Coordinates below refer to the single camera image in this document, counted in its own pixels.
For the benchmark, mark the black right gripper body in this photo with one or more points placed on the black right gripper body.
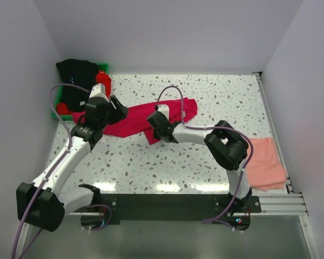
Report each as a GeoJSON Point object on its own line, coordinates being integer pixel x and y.
{"type": "Point", "coordinates": [156, 135]}

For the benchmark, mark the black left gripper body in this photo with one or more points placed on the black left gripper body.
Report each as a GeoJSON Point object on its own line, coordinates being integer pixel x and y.
{"type": "Point", "coordinates": [113, 115]}

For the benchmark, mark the magenta t shirt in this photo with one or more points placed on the magenta t shirt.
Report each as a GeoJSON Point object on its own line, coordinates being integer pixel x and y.
{"type": "Point", "coordinates": [136, 121]}

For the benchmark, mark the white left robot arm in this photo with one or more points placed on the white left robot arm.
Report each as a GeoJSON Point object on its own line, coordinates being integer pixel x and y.
{"type": "Point", "coordinates": [41, 202]}

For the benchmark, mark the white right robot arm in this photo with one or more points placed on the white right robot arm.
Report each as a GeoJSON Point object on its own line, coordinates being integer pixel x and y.
{"type": "Point", "coordinates": [231, 149]}

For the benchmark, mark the red t shirt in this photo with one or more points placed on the red t shirt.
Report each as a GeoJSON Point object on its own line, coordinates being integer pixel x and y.
{"type": "Point", "coordinates": [71, 100]}

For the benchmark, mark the green plastic bin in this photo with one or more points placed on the green plastic bin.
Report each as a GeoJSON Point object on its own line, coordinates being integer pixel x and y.
{"type": "Point", "coordinates": [82, 73]}

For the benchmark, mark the black t shirt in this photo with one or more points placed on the black t shirt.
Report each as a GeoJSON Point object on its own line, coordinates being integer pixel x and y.
{"type": "Point", "coordinates": [77, 72]}

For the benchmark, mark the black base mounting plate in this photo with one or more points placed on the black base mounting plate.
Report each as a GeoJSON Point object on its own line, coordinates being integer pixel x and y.
{"type": "Point", "coordinates": [164, 207]}

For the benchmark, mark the folded peach t shirt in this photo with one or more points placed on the folded peach t shirt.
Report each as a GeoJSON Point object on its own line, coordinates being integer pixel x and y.
{"type": "Point", "coordinates": [265, 170]}

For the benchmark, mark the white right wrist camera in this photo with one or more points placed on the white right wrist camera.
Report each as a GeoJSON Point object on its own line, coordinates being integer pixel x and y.
{"type": "Point", "coordinates": [164, 109]}

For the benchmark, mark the aluminium table frame rail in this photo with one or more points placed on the aluminium table frame rail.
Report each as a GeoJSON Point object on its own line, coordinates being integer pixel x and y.
{"type": "Point", "coordinates": [288, 203]}

